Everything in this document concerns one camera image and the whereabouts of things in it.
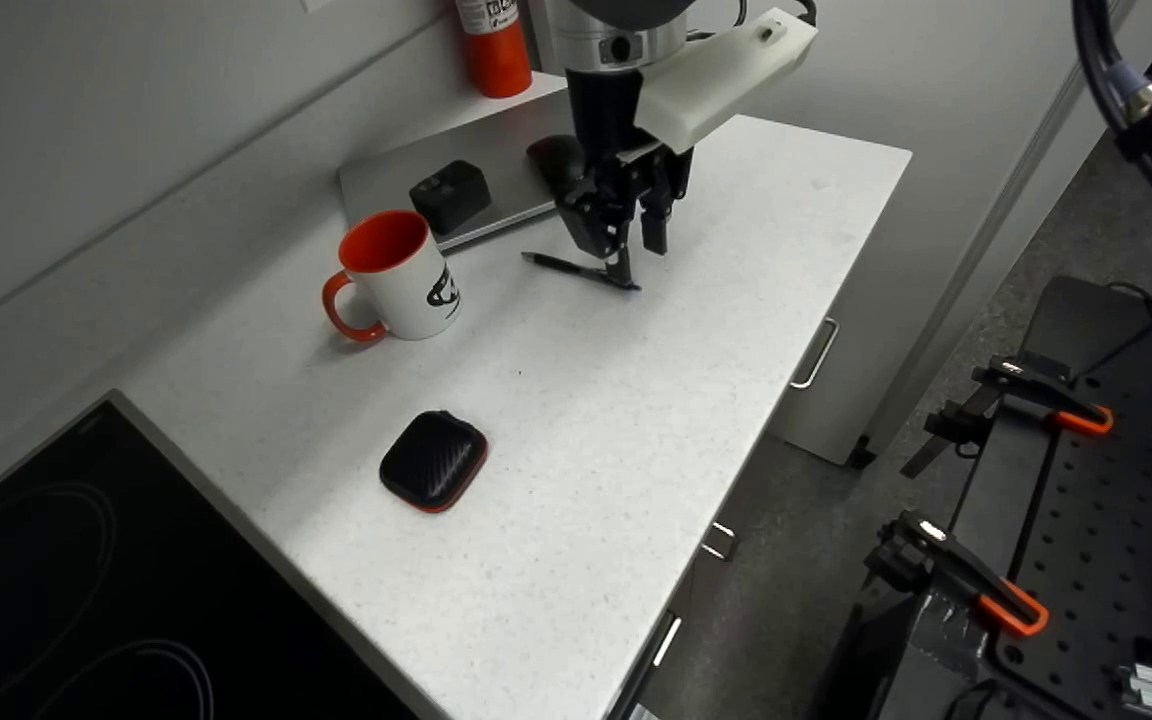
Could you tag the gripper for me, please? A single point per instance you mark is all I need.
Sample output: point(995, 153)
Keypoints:
point(601, 115)

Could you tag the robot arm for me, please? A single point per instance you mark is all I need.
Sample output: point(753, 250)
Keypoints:
point(596, 40)

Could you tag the black marker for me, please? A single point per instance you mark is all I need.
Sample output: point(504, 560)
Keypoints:
point(566, 266)

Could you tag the black computer mouse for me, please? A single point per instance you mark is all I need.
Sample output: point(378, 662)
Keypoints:
point(551, 160)

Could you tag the black power adapter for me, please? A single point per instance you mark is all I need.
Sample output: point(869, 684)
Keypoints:
point(451, 195)

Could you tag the red fire extinguisher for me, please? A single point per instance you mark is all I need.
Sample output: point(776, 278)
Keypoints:
point(496, 55)

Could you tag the white and orange mug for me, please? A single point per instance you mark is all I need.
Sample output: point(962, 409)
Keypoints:
point(411, 285)

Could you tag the silver laptop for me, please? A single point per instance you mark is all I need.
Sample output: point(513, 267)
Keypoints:
point(386, 180)

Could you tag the white cabinet door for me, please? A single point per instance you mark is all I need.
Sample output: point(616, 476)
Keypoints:
point(866, 300)

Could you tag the black case with red trim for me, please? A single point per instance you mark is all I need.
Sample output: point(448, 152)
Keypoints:
point(433, 462)

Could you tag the black and orange clamp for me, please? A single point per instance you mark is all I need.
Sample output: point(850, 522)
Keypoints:
point(966, 570)
point(1031, 390)

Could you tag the black cooktop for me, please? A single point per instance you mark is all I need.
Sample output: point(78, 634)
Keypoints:
point(136, 560)

